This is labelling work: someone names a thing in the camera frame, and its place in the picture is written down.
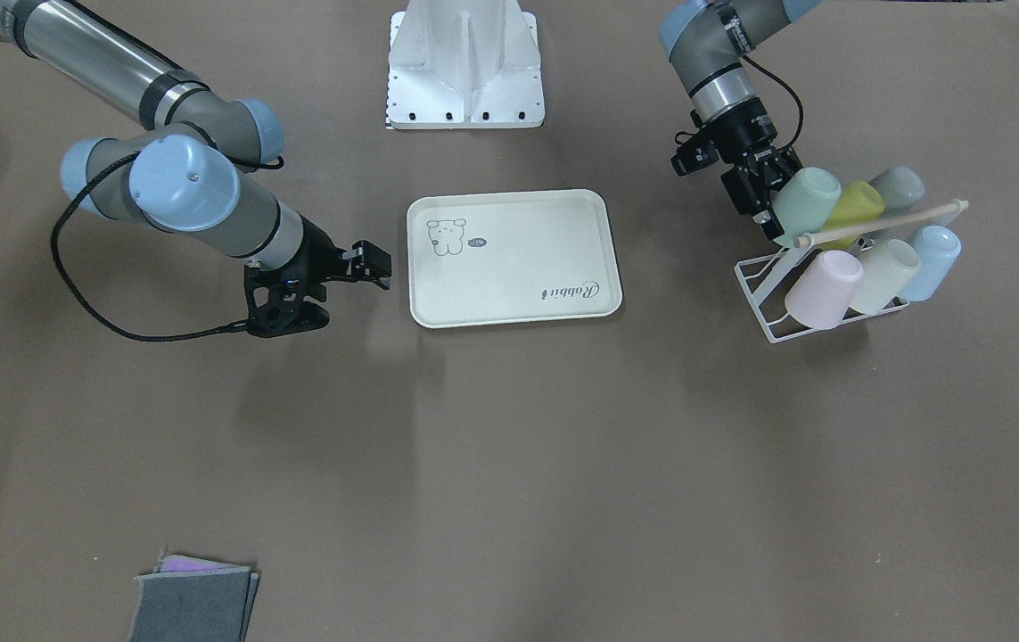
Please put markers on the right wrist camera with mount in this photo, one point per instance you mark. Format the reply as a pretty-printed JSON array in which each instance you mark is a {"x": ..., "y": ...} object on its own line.
[{"x": 278, "y": 302}]

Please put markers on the green cup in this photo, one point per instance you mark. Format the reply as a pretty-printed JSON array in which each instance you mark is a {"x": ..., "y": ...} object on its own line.
[{"x": 806, "y": 203}]

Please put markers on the grey folded cloth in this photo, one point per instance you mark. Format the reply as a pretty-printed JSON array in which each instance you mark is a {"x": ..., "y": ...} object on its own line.
[{"x": 215, "y": 605}]

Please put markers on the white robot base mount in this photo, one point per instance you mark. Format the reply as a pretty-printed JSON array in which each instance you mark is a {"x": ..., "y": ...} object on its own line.
[{"x": 464, "y": 65}]

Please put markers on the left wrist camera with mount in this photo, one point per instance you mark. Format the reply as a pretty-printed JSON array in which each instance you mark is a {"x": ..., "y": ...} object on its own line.
[{"x": 693, "y": 153}]

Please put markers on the white wire cup rack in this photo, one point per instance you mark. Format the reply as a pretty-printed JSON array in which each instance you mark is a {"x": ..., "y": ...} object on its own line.
[{"x": 765, "y": 281}]

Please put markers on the cream rabbit print tray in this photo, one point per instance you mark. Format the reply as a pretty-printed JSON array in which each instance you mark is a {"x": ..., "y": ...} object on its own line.
[{"x": 510, "y": 258}]

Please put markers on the pink cup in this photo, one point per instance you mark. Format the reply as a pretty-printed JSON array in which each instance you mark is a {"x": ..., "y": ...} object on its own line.
[{"x": 820, "y": 298}]

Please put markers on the purple cloth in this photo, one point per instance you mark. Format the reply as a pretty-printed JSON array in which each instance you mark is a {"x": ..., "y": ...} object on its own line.
[{"x": 176, "y": 563}]

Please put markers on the yellow cup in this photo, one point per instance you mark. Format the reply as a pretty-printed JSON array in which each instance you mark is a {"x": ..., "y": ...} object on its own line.
[{"x": 859, "y": 203}]

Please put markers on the cream white cup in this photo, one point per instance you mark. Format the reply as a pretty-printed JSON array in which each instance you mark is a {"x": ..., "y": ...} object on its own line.
[{"x": 887, "y": 268}]

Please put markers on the light blue cup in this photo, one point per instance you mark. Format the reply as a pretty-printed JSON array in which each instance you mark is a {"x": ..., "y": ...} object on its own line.
[{"x": 938, "y": 248}]

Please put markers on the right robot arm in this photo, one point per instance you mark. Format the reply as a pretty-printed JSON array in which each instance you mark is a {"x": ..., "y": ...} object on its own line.
[{"x": 188, "y": 172}]

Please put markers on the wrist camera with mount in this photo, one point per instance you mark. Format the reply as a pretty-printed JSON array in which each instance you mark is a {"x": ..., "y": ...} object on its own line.
[
  {"x": 693, "y": 153},
  {"x": 278, "y": 302}
]

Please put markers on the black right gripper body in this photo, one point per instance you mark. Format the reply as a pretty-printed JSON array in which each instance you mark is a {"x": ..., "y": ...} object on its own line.
[{"x": 324, "y": 249}]

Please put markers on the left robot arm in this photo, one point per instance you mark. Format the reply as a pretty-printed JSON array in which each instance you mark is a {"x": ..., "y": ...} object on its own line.
[{"x": 706, "y": 42}]

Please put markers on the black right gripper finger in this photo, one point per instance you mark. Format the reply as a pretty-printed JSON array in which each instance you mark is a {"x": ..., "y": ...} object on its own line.
[
  {"x": 367, "y": 274},
  {"x": 368, "y": 257}
]

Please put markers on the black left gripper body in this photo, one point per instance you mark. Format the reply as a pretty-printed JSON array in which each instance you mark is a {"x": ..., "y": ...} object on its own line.
[{"x": 746, "y": 131}]

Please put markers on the grey cup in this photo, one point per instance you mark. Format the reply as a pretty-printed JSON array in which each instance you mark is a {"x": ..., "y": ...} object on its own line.
[{"x": 900, "y": 188}]

